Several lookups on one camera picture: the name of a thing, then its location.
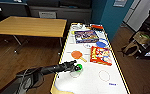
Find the white sofa label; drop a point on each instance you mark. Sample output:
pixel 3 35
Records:
pixel 47 14

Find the long dark grey sofa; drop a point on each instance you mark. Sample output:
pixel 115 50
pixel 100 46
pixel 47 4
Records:
pixel 57 11

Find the long wooden table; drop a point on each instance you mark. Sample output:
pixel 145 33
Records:
pixel 31 26

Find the yellow white game table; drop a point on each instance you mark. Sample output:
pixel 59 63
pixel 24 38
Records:
pixel 97 80

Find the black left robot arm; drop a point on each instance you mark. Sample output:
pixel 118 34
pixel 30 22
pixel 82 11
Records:
pixel 27 78

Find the cardboard box on cart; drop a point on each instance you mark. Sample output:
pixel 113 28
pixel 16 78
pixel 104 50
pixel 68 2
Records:
pixel 142 36

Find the small red flat item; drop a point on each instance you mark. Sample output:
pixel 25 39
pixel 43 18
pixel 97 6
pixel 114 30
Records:
pixel 97 26

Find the small white table item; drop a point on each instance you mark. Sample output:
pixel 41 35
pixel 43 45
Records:
pixel 77 25

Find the brown bag on floor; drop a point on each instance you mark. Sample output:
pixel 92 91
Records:
pixel 131 48

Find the round blue plate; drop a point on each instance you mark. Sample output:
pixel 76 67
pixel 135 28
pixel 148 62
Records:
pixel 102 43

